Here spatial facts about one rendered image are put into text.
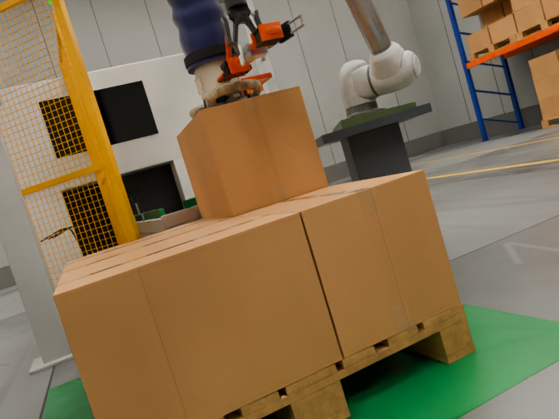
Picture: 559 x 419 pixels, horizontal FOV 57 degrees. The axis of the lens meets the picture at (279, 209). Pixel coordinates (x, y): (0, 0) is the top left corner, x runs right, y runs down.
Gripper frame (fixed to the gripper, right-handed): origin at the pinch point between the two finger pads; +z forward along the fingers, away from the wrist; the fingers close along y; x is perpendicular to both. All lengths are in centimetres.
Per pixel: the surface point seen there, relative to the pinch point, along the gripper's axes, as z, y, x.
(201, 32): -20.4, 4.7, -32.0
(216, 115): 15.7, 15.5, -10.6
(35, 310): 76, 108, -142
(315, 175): 47, -15, -10
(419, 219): 65, -13, 50
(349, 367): 95, 20, 50
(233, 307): 69, 44, 50
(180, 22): -27.6, 10.4, -37.6
